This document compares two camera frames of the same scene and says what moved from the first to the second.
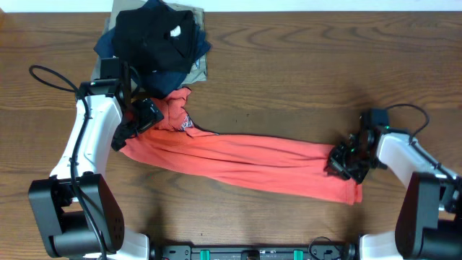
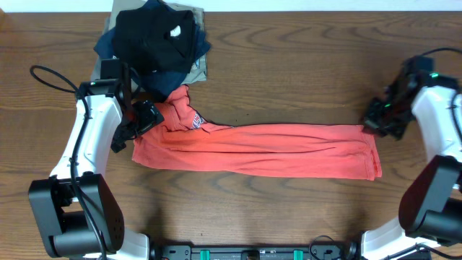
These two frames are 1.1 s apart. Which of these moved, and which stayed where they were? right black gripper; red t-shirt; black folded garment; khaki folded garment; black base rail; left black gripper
Moved: red t-shirt; right black gripper
Stayed: black folded garment; khaki folded garment; left black gripper; black base rail
